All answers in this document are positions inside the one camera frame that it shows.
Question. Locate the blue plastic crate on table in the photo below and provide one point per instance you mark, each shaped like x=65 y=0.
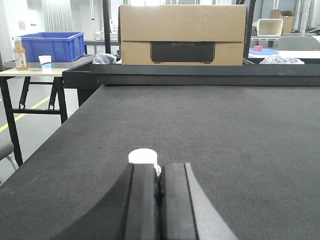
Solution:
x=63 y=47

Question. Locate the black shelf post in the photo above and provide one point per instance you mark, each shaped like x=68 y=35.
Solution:
x=106 y=25

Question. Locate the white open box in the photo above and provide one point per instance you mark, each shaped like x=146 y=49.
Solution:
x=271 y=27

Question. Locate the small cardboard box background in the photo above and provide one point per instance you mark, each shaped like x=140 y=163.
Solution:
x=288 y=19

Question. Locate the light blue tray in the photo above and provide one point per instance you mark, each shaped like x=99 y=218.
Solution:
x=264 y=52

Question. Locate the clear plastic bag left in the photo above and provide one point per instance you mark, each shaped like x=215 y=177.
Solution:
x=104 y=59

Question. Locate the grey office chair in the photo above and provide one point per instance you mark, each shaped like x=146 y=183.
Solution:
x=298 y=43

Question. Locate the folding table with black legs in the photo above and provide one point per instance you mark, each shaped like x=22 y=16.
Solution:
x=56 y=106

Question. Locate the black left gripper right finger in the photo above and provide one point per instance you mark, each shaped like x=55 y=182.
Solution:
x=186 y=213

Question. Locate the clear plastic bag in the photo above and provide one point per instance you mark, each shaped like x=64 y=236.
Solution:
x=280 y=60
x=104 y=59

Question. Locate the white paper cup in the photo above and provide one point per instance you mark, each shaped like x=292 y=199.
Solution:
x=45 y=62

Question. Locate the orange juice bottle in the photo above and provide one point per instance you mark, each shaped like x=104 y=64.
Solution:
x=19 y=54

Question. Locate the clear plastic bag right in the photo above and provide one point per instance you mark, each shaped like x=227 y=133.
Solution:
x=280 y=60

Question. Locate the silver metal valve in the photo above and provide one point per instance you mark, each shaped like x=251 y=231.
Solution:
x=145 y=156

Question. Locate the black conveyor frame rail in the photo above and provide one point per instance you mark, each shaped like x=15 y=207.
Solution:
x=89 y=77

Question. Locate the large cardboard box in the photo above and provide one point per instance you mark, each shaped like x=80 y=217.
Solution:
x=182 y=34

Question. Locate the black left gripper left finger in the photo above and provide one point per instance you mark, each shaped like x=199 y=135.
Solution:
x=128 y=211

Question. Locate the pink block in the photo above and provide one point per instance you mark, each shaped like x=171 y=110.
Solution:
x=258 y=48

